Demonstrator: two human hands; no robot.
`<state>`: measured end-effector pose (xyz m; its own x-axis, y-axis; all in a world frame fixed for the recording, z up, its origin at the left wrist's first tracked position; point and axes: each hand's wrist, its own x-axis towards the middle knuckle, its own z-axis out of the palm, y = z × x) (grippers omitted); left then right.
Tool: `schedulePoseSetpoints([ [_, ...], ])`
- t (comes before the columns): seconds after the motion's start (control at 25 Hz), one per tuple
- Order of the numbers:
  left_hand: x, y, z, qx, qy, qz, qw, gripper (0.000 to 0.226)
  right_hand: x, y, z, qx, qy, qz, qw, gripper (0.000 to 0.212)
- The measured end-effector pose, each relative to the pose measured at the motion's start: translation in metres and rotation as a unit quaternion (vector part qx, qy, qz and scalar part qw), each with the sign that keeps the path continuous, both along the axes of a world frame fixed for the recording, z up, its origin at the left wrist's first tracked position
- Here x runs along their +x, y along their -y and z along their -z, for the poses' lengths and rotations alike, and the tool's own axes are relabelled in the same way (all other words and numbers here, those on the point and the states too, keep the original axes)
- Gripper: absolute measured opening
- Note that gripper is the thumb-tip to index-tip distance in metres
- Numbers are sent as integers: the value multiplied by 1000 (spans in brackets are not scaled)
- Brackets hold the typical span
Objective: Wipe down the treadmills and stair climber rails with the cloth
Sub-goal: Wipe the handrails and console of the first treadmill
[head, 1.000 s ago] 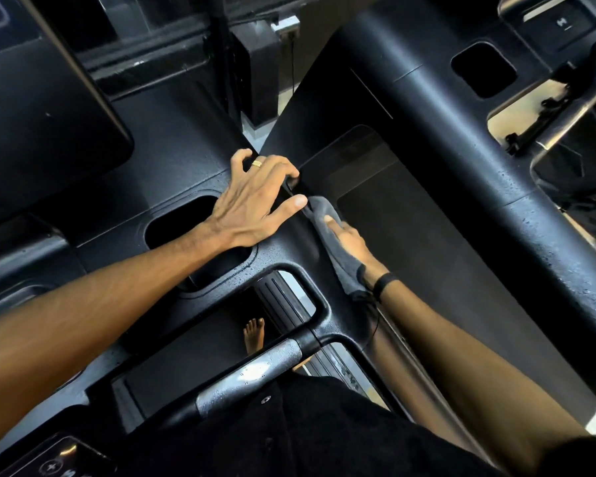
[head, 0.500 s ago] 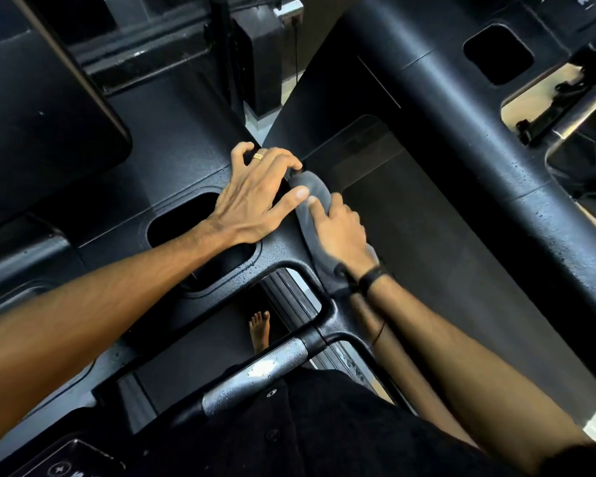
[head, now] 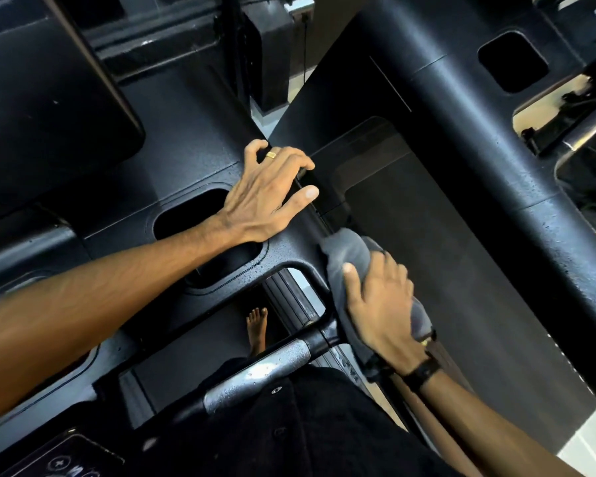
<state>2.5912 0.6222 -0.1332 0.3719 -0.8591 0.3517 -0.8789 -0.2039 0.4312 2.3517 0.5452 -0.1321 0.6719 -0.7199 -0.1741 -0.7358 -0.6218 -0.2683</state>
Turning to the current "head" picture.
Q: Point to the person's left hand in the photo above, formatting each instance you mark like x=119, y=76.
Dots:
x=258, y=203

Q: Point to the person's right hand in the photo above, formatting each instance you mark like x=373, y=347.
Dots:
x=382, y=312

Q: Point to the person's left middle finger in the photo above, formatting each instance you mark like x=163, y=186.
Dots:
x=288, y=156

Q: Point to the person's left little finger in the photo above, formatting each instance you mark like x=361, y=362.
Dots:
x=252, y=148

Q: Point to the person's right thumb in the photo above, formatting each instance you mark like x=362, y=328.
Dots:
x=353, y=285

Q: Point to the person's left thumb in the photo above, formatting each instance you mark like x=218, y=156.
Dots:
x=298, y=201

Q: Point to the grey cleaning cloth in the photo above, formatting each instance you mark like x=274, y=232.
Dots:
x=345, y=248

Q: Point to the person's left forearm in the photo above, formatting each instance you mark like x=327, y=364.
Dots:
x=94, y=302

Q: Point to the person's right forearm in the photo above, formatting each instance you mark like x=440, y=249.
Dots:
x=481, y=432

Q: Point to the black treadmill console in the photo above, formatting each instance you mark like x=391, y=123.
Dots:
x=188, y=158

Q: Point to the person's bare foot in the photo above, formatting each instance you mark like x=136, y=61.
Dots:
x=257, y=330

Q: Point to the black wristwatch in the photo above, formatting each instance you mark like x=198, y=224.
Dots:
x=422, y=371

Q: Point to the dark treadmill belt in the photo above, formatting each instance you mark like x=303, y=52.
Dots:
x=477, y=302

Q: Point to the person's black clothing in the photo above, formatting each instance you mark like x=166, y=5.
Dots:
x=298, y=432

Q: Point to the black treadmill screen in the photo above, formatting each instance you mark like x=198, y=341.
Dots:
x=44, y=104

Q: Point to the black exercise machine chrome bar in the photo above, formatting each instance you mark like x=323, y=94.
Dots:
x=583, y=134

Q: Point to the black button control panel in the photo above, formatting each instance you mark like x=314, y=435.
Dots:
x=64, y=459

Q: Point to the grey ribbed treadmill side rail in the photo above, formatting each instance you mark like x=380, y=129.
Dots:
x=293, y=300

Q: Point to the black treadmill upright post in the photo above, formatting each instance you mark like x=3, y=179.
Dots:
x=268, y=54

